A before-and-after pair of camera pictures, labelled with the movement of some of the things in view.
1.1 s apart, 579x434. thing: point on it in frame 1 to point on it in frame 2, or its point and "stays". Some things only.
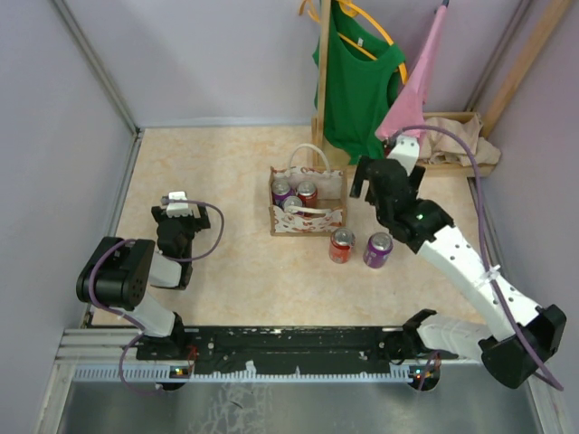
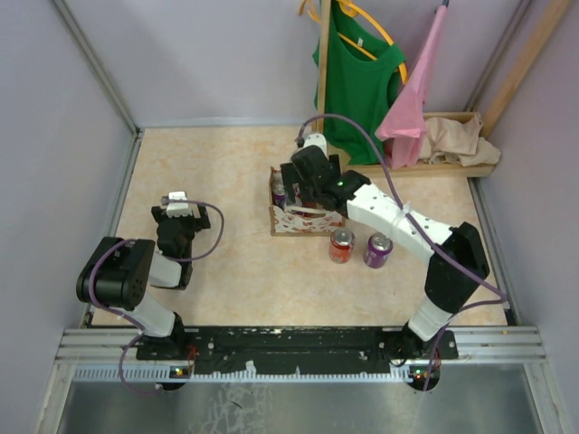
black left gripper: (198, 222) stays
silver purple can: (378, 250) stays
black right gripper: (361, 176) to (291, 177)
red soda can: (340, 245) stays
